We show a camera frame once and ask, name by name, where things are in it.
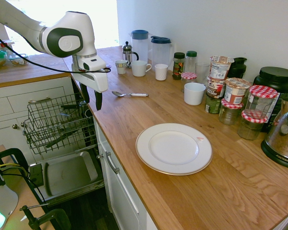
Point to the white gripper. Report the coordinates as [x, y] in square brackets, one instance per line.
[96, 80]

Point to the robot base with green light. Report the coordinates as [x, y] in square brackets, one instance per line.
[0, 196]

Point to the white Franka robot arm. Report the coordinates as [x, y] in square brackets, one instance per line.
[62, 28]

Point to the open dishwasher door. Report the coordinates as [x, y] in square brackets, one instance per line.
[67, 175]

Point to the black utensil in rack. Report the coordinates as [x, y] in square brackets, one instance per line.
[60, 139]
[69, 106]

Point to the small patterned cup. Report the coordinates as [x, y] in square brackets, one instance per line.
[121, 66]

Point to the glass French press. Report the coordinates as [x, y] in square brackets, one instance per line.
[129, 53]

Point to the round metal cabinet knob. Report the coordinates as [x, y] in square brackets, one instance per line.
[22, 124]
[99, 157]
[14, 126]

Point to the tall pitcher with blue lid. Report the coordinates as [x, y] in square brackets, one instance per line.
[139, 45]

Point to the white ribbed cup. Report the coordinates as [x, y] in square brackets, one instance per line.
[161, 72]

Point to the short pitcher with blue lid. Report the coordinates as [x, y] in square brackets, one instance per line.
[161, 52]

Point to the small glass food container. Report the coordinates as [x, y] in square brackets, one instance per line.
[19, 60]

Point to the dark spice jar black lid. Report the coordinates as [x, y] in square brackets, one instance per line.
[178, 65]

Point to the white plate with gold rim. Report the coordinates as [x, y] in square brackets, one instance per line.
[174, 148]

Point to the small jar red checkered lid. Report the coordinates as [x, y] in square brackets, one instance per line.
[188, 79]

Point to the black screw clamp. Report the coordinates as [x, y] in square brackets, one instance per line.
[46, 216]
[9, 155]

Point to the wide white mug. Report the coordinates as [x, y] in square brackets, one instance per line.
[194, 94]

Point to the food container red clip lid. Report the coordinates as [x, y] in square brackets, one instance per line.
[2, 44]

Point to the clear spice jar green lid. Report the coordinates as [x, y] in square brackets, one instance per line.
[191, 61]

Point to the clear drinking glass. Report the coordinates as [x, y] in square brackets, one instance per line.
[202, 72]

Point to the green tin can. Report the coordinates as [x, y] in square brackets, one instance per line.
[211, 105]

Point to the yogurt cup brown red label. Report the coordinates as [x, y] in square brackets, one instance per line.
[215, 88]

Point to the glass jar red checkered lid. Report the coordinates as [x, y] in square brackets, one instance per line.
[250, 128]
[230, 112]
[261, 101]

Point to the black bottle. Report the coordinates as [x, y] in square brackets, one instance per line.
[237, 68]

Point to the large black tub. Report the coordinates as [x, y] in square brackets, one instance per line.
[277, 83]

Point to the steel electric kettle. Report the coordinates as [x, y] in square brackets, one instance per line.
[282, 134]

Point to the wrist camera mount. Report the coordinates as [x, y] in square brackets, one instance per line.
[91, 62]

